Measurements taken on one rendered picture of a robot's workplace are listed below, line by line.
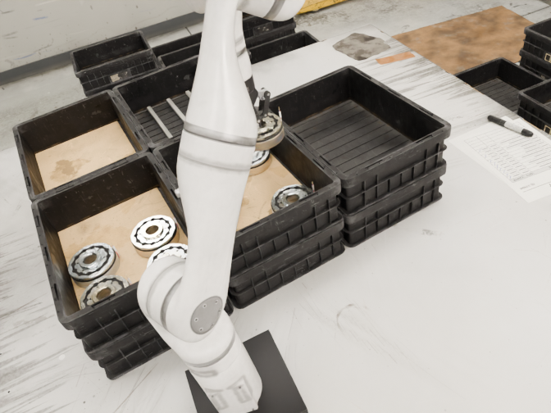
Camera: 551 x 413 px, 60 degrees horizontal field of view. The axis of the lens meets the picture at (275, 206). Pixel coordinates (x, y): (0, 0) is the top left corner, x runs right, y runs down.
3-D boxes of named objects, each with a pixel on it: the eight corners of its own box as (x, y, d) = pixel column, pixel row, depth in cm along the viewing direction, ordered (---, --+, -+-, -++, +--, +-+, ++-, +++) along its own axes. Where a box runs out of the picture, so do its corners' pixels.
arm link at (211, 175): (220, 144, 53) (167, 124, 59) (174, 356, 59) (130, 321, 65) (271, 149, 60) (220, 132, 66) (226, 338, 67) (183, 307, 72)
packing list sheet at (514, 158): (607, 173, 121) (607, 171, 120) (532, 206, 116) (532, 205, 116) (511, 113, 144) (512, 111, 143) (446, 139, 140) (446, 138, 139)
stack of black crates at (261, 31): (284, 59, 310) (273, -12, 279) (303, 78, 289) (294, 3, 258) (226, 79, 302) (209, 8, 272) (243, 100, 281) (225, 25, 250)
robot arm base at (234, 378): (266, 406, 81) (239, 356, 70) (215, 423, 81) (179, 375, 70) (257, 358, 88) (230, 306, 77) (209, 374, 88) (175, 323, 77)
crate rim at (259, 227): (344, 191, 100) (343, 182, 99) (216, 256, 93) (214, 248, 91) (257, 111, 128) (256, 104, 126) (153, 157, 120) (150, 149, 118)
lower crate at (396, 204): (445, 200, 122) (450, 164, 114) (349, 254, 114) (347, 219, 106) (353, 131, 149) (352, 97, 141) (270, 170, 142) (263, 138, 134)
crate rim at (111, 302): (216, 256, 93) (213, 248, 91) (66, 334, 85) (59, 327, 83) (153, 157, 120) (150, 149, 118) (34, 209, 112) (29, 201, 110)
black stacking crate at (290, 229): (346, 222, 107) (343, 184, 99) (228, 285, 99) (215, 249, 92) (263, 141, 134) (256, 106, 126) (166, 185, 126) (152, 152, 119)
